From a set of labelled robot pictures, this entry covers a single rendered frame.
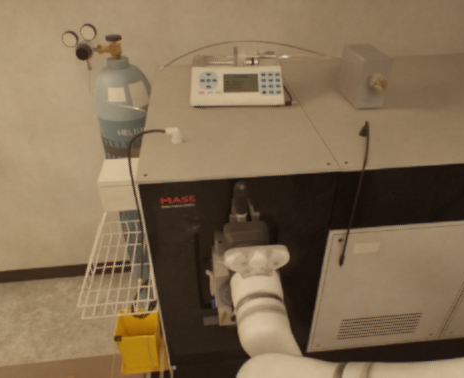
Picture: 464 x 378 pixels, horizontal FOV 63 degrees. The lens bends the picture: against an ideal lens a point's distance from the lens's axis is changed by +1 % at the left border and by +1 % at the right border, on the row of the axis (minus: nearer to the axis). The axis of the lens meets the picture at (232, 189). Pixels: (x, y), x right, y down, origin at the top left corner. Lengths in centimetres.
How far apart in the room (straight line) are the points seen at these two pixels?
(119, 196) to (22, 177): 116
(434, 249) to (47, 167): 178
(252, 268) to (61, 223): 191
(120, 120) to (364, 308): 106
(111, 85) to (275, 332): 118
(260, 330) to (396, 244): 54
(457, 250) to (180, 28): 134
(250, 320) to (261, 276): 7
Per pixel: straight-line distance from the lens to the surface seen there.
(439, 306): 123
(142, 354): 120
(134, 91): 151
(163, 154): 81
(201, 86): 102
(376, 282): 105
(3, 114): 209
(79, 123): 200
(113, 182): 111
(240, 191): 67
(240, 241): 62
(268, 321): 51
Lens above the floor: 184
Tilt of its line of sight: 35 degrees down
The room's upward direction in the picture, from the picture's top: straight up
